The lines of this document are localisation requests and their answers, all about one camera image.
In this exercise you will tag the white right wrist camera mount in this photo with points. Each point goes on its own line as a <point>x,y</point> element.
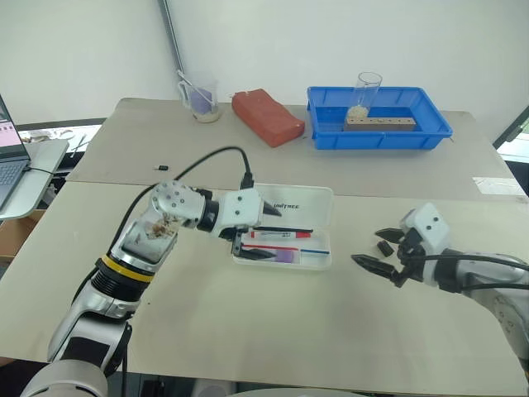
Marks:
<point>430,225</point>

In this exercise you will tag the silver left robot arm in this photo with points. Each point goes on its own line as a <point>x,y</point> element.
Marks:
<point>91,306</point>

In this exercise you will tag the red marker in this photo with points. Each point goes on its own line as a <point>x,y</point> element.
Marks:
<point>285,235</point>

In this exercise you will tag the clear tape piece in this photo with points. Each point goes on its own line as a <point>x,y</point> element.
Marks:
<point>496,185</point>

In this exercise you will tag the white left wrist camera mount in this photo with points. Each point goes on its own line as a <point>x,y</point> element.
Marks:
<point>241,209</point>

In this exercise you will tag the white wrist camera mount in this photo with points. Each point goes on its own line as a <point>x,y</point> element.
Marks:
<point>241,209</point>
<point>430,225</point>

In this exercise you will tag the blue plastic bin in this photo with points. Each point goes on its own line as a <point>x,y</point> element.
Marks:
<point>430,111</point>

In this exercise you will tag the red brick block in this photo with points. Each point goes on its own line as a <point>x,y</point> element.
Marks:
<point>266,120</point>

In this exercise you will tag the brown cardboard box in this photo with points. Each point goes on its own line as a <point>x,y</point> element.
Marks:
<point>18,233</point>

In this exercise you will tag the clear drinking glass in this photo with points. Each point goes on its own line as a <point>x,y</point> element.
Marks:
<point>368,91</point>

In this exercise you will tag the metal pole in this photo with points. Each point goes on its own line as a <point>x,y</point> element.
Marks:
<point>171,37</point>

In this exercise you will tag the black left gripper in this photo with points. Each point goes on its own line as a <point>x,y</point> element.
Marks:
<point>236,242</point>

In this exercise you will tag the white plastic pencil case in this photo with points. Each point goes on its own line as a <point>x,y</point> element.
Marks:
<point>306,198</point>

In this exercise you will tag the small black cap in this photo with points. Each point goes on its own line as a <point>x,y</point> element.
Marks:
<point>384,248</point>

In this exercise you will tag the grey laptop stand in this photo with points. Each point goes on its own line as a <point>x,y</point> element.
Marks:
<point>45,157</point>

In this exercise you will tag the purple scoop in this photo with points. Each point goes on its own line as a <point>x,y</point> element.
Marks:
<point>201,100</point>

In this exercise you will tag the clear plastic measuring cup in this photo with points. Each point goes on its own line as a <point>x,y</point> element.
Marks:
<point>206,111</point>

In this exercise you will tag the grey laptop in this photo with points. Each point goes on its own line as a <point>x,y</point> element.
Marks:
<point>8,165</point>

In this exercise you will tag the small black clip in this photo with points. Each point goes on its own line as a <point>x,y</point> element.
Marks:
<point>162,167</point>

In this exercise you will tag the wooden block with holes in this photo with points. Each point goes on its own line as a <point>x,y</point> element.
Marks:
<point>380,124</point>

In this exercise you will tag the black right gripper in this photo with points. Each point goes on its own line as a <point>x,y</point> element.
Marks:
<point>409,252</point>

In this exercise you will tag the purple capped marker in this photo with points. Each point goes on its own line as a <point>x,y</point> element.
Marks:
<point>283,256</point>

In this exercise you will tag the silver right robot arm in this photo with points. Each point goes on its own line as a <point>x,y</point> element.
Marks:
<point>487,273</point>

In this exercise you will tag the thin black pen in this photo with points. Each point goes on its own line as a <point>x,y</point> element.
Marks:
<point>289,228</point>

